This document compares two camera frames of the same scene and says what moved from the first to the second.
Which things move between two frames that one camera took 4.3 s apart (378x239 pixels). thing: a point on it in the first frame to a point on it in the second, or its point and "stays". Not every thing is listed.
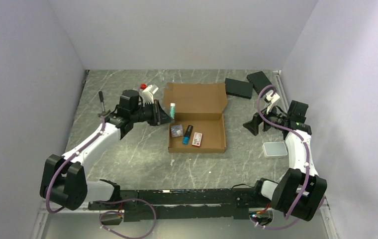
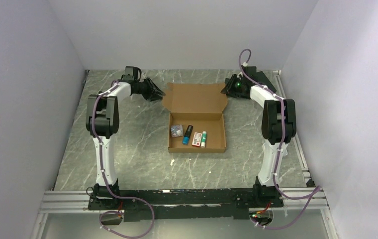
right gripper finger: [252, 126] to [226, 89]
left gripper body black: [145, 113] to [142, 88]
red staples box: [197, 139] stays
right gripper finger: [256, 120] to [228, 81]
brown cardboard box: [199, 127] stays
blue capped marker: [185, 139] stays
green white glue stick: [172, 110] to [204, 137]
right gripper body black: [271, 116] to [236, 88]
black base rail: [148, 204] stays
